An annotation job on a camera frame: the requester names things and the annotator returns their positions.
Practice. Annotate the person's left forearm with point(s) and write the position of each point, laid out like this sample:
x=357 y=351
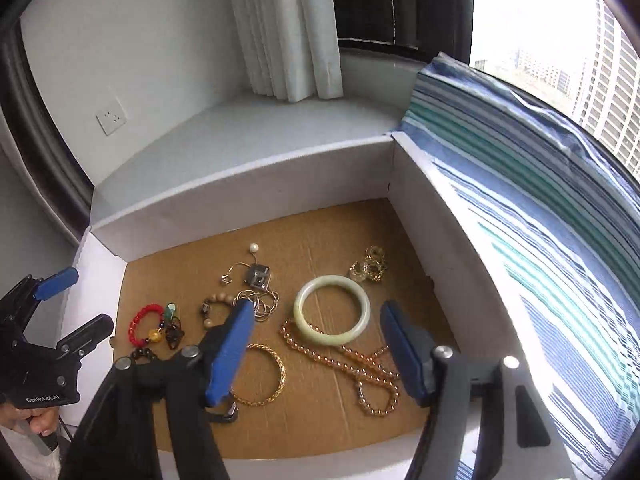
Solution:
x=20 y=460

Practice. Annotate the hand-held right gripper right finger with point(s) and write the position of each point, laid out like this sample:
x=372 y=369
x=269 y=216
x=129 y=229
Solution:
x=402 y=350

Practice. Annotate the twisted metal bangle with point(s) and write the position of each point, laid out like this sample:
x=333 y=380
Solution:
x=278 y=375

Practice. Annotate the gold ornament cluster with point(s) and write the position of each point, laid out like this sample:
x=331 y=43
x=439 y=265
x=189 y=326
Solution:
x=367 y=267

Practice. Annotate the white cardboard box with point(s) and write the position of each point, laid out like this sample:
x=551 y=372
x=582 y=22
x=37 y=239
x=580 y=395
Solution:
x=250 y=200

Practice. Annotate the black metal clasp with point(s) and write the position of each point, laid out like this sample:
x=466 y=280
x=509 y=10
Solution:
x=229 y=411

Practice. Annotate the pearl earring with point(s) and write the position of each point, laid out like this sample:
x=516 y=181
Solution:
x=254 y=248

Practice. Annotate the row of low buildings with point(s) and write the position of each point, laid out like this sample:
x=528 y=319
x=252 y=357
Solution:
x=530 y=70

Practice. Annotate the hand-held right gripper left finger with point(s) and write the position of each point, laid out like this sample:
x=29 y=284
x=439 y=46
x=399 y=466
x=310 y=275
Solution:
x=227 y=355

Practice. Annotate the dark curtain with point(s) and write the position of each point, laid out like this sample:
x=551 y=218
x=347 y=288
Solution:
x=400 y=5

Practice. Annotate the pale green jade bangle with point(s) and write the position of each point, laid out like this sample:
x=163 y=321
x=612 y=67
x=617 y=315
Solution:
x=332 y=282

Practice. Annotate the person's left hand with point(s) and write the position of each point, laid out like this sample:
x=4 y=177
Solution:
x=42 y=419

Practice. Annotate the white wall socket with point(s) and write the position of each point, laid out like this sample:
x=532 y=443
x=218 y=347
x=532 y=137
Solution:
x=112 y=117

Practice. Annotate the green stone pendant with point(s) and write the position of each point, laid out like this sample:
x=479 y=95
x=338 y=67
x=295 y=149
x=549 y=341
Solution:
x=171 y=311

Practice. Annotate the white curtain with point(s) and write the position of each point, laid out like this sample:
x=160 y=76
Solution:
x=285 y=25

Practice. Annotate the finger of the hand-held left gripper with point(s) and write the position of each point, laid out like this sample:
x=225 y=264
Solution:
x=90 y=332
x=57 y=282

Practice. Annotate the high-rise building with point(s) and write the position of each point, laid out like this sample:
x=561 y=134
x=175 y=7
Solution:
x=615 y=85

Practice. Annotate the blue striped bedding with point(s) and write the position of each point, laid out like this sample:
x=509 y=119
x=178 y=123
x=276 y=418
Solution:
x=550 y=260

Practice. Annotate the dark wooden frame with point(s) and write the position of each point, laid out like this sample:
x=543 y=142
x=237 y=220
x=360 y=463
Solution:
x=40 y=135

